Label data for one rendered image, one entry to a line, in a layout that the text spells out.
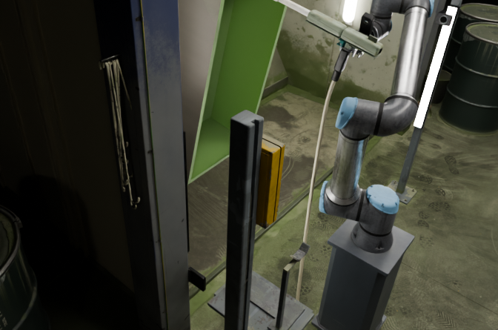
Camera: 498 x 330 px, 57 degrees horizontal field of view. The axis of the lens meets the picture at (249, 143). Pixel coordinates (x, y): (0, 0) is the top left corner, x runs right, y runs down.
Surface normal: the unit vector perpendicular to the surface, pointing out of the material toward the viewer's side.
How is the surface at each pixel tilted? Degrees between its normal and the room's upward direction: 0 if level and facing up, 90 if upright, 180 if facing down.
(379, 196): 5
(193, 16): 90
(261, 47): 90
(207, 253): 0
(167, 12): 90
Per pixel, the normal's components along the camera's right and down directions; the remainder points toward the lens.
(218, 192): 0.05, -0.83
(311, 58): -0.63, 0.40
